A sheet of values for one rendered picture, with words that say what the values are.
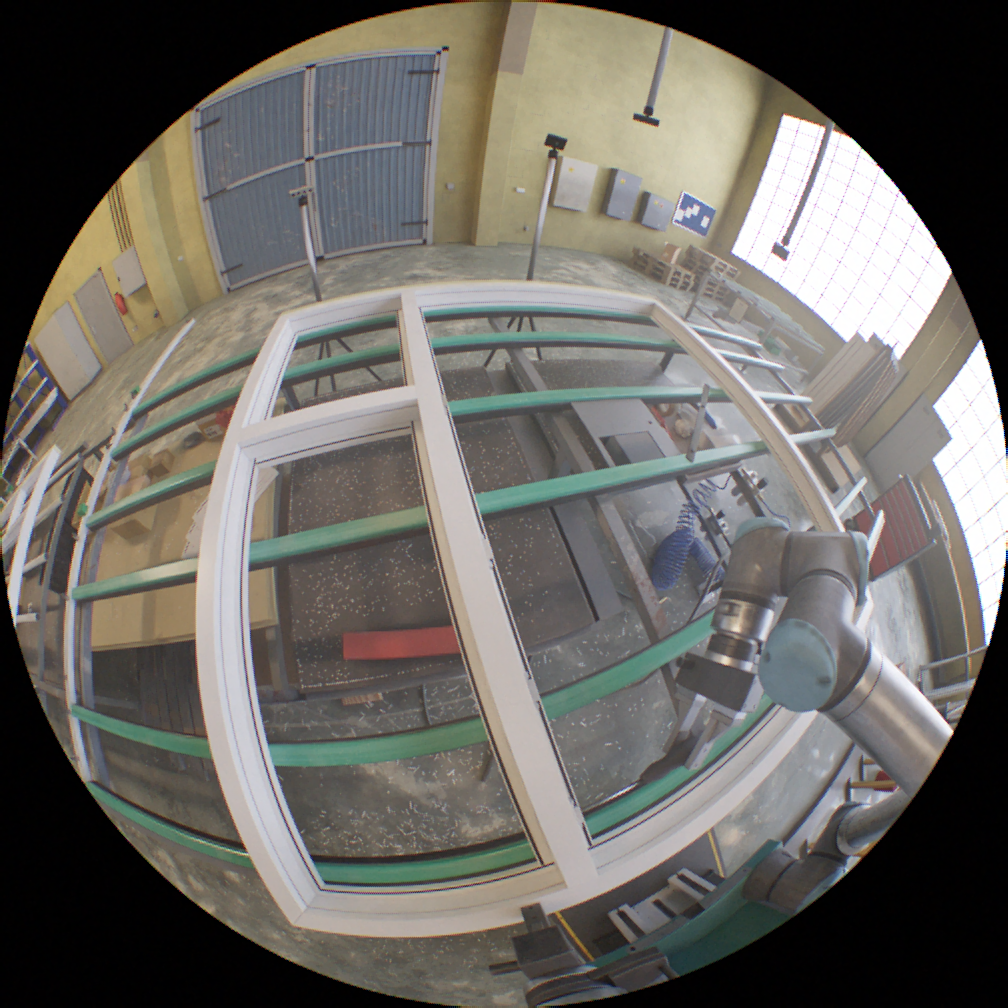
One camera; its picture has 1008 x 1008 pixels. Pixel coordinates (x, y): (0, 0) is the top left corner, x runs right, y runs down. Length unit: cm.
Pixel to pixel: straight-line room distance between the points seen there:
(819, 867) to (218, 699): 133
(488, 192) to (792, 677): 607
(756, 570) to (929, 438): 694
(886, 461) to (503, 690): 726
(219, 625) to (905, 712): 82
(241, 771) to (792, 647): 64
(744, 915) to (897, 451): 691
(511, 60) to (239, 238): 513
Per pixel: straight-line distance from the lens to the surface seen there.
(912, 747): 44
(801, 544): 45
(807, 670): 32
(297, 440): 65
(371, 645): 71
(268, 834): 57
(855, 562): 43
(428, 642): 69
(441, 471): 47
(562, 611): 77
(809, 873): 118
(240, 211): 662
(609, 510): 62
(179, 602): 107
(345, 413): 60
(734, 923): 132
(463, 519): 42
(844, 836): 116
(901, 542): 380
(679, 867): 159
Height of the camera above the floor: 131
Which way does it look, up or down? 59 degrees down
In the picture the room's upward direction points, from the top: 13 degrees clockwise
